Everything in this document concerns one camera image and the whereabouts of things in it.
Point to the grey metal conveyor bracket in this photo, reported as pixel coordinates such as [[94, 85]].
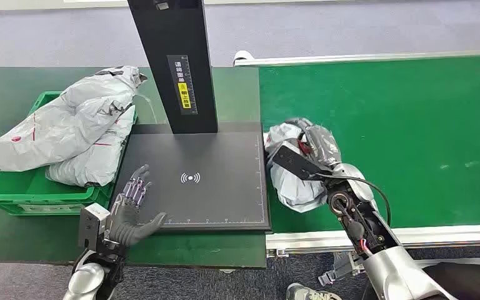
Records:
[[341, 267]]

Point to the black yellow column label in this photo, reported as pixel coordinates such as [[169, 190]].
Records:
[[182, 82]]

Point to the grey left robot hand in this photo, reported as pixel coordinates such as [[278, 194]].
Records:
[[126, 223]]

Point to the black garment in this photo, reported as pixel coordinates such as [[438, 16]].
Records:
[[467, 281]]

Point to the wide silver conveyor rail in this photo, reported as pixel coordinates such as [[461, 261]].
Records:
[[451, 235]]

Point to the black scanner column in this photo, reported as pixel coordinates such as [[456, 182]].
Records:
[[157, 41]]

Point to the grey red-printed poly mailer package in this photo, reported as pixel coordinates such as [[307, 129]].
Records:
[[294, 190]]

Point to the thin silver conveyor rail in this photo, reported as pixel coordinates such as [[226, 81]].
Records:
[[368, 57]]

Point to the clear plastic sheet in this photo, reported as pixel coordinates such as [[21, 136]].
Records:
[[149, 107]]

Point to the small grey poly mailer package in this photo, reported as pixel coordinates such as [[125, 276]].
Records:
[[91, 165]]

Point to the green conveyor belt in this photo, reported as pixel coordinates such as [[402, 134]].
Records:
[[410, 124]]

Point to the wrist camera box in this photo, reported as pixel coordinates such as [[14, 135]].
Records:
[[296, 163], [91, 223]]

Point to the large grey poly mailer package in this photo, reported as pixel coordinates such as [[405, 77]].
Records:
[[66, 124]]

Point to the grey sneaker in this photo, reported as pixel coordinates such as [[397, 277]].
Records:
[[306, 293]]

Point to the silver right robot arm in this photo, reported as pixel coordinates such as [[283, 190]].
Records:
[[393, 273]]

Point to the black scanner base plate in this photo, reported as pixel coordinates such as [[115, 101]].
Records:
[[223, 198]]

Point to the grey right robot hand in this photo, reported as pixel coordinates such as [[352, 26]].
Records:
[[322, 145]]

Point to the dark green table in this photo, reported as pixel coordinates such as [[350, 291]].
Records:
[[8, 240]]

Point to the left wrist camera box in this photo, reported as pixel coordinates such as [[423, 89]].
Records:
[[91, 223]]

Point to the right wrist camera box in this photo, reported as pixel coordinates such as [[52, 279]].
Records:
[[296, 163]]

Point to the green plastic crate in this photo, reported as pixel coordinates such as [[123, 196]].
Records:
[[24, 190]]

